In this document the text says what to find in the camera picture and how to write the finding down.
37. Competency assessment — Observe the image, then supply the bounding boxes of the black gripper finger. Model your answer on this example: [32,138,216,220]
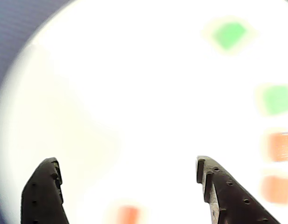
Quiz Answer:
[21,157,70,224]
[195,154,282,224]

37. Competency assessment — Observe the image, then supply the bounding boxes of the white round plate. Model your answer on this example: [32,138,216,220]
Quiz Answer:
[0,0,288,224]

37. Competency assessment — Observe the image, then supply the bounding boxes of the red cube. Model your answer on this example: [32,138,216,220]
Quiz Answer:
[261,175,288,203]
[117,205,140,224]
[267,132,288,163]

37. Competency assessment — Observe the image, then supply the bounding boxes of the green cube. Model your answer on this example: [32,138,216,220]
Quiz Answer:
[261,85,288,116]
[211,22,248,51]

